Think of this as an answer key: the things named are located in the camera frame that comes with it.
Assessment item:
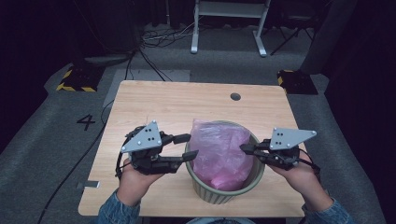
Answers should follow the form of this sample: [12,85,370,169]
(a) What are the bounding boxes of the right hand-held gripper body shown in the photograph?
[261,126,318,172]

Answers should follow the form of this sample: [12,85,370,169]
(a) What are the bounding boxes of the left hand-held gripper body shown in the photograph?
[116,119,183,175]

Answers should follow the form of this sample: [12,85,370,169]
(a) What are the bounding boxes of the pink plastic bag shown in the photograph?
[188,119,255,192]

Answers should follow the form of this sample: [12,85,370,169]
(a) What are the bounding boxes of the green plastic bucket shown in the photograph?
[184,119,267,205]

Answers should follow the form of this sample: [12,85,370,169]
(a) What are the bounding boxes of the person's left hand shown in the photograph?
[116,158,165,208]

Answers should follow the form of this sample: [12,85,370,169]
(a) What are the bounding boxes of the person's right hand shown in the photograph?
[268,151,334,213]

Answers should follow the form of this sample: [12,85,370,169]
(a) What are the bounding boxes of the black yellow striped stand base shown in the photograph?
[56,64,106,93]
[276,69,319,95]

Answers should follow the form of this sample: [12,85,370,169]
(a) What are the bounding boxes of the grey tape strip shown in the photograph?
[76,180,102,190]

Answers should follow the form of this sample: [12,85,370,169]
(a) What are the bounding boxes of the person's legs in jeans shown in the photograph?
[186,217,256,224]

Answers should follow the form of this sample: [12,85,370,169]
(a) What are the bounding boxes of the grey flat stand foot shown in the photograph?
[83,53,131,67]

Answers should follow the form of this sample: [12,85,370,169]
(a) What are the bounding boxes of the black tripod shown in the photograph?
[268,17,316,57]

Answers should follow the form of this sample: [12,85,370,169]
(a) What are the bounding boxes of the grey curtain column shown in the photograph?
[299,0,360,76]

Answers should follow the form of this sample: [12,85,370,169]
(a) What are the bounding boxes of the right hand-held gripper cable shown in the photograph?
[294,148,322,182]

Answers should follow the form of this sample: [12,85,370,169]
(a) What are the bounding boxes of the hand-held gripper cable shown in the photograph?
[294,148,322,182]
[114,148,133,180]

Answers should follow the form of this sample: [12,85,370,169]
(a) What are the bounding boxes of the left hand-held gripper cable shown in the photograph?
[114,148,133,180]

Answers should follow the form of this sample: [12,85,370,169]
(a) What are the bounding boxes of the long black floor cable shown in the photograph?
[36,46,171,224]

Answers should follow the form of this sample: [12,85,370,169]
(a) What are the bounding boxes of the bundle of floor cables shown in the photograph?
[140,21,201,49]

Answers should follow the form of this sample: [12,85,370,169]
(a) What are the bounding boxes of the white metal stand frame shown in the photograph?
[190,0,272,58]

